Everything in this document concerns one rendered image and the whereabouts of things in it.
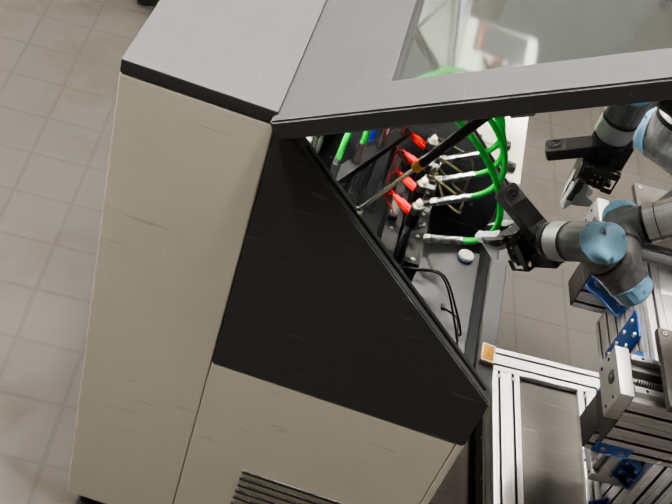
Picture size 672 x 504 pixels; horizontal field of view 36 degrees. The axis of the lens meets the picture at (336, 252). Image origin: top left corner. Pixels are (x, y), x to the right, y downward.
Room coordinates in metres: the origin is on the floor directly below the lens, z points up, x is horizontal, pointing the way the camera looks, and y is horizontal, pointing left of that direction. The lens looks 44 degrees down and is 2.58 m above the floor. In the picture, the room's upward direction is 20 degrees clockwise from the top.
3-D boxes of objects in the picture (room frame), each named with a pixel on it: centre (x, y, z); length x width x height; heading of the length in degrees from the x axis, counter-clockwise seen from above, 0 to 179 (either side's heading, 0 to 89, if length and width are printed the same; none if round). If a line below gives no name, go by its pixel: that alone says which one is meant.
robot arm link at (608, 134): (1.79, -0.44, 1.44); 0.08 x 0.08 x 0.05
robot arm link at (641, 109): (1.79, -0.44, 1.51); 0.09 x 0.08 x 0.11; 150
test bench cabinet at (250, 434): (1.74, -0.11, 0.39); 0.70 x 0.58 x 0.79; 2
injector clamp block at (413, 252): (1.86, -0.13, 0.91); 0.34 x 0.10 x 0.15; 2
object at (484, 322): (1.75, -0.37, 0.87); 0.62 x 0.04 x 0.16; 2
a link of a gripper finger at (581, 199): (1.77, -0.45, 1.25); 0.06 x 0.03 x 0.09; 92
